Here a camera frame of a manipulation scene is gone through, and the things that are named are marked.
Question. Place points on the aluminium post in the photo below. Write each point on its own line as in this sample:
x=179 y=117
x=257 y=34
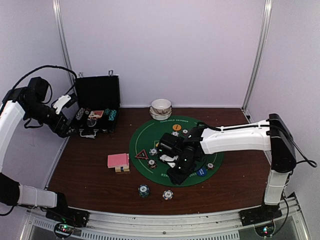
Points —
x=61 y=33
x=263 y=36

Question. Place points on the cards in case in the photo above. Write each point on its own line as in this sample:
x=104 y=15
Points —
x=96 y=114

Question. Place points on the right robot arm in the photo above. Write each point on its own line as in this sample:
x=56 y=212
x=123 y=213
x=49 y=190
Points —
x=266 y=135

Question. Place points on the lower white ceramic bowl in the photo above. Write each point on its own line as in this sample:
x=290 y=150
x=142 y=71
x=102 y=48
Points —
x=159 y=117

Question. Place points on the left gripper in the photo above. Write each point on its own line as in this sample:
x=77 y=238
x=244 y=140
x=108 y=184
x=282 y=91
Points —
x=55 y=128

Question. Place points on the teal chip stack in case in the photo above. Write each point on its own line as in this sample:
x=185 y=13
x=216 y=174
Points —
x=112 y=115

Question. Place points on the right aluminium post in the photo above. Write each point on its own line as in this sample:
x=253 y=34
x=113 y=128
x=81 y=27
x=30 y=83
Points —
x=263 y=36

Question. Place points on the black red triangle all-in marker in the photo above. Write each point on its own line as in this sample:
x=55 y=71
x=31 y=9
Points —
x=142 y=155

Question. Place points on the gold blue card box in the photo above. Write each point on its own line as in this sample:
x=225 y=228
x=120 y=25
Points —
x=123 y=168

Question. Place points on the dark blue chip stack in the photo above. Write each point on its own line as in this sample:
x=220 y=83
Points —
x=143 y=190

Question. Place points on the blue round dealer button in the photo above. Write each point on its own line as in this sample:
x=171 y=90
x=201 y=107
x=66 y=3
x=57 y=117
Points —
x=202 y=172

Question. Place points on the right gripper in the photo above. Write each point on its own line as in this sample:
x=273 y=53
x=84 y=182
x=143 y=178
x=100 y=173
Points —
x=178 y=177

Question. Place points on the black poker chip case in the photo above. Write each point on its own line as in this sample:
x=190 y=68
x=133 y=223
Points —
x=97 y=93

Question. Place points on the upper white ceramic bowl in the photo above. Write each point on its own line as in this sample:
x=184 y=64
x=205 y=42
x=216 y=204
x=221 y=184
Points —
x=161 y=105

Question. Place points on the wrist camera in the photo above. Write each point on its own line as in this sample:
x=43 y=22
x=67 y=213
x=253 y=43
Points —
x=169 y=147
x=65 y=101

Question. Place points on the pink playing card deck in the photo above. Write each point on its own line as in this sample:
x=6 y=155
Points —
x=112 y=159

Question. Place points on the aluminium front rail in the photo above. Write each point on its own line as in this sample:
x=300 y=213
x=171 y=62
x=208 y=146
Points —
x=224 y=225

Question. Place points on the left aluminium post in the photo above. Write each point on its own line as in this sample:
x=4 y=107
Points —
x=61 y=33

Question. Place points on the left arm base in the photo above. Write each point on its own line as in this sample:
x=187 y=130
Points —
x=68 y=222

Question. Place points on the white ceramic bowl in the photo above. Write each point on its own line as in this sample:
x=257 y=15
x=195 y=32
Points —
x=161 y=105
x=159 y=117

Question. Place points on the orange round button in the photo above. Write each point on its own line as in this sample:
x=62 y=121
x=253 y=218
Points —
x=176 y=127

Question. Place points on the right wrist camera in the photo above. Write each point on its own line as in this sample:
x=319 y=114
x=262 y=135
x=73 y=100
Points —
x=169 y=147

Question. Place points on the light blue chip stack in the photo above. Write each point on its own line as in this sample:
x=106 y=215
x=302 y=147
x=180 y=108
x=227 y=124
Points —
x=167 y=195

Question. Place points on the clear dealer puck in case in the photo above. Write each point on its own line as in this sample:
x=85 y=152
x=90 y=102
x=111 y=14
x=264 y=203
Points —
x=91 y=122

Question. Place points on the round green poker mat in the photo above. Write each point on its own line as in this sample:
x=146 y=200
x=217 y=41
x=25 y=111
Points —
x=147 y=137

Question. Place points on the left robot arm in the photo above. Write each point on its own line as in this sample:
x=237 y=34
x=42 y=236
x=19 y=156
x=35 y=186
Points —
x=28 y=103

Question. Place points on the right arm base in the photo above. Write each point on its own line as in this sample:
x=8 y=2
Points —
x=262 y=217

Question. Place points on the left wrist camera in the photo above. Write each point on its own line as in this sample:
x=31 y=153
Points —
x=65 y=101

